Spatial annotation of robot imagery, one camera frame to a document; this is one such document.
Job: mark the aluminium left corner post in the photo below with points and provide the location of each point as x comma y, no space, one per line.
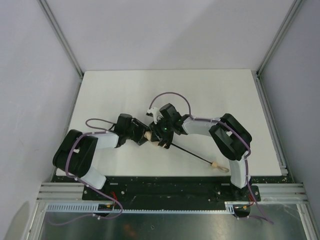
48,13

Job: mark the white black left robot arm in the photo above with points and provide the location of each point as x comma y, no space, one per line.
76,152

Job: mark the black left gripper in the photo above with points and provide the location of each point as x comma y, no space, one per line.
141,133

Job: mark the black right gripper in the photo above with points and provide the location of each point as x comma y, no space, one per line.
161,135

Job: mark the aluminium right side rail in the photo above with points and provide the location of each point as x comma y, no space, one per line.
271,124

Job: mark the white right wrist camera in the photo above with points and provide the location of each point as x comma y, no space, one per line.
155,113

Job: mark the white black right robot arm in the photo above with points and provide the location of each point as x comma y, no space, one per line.
230,137

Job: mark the aluminium corner frame post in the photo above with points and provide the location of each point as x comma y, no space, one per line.
280,34

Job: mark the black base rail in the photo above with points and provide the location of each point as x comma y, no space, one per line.
150,193

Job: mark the aluminium front cross rail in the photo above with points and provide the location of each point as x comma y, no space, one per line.
270,193

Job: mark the beige folding umbrella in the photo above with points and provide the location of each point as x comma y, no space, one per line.
214,165

